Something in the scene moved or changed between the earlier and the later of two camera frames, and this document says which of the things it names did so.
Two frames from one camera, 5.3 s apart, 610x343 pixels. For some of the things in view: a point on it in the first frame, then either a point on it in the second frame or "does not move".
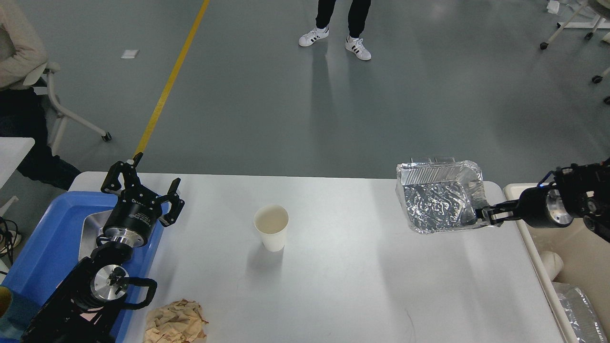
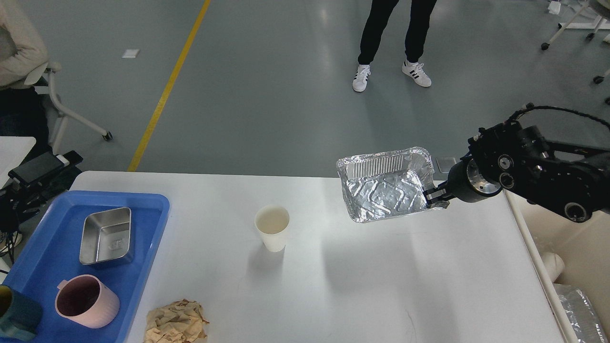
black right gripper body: x=543 y=206 to x=469 y=182
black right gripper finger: x=488 y=211 to x=435 y=192
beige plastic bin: x=586 y=258 does not move
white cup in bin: x=553 y=263 does not move
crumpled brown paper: x=180 y=322 does not move
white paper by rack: x=553 y=6 does not move
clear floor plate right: x=444 y=159 does not move
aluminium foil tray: x=442 y=196 to x=381 y=185
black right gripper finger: x=496 y=216 to x=442 y=203
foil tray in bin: x=582 y=316 does not move
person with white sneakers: x=358 y=12 to x=381 y=13
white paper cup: x=271 y=220 does not move
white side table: x=13 y=150 does not move
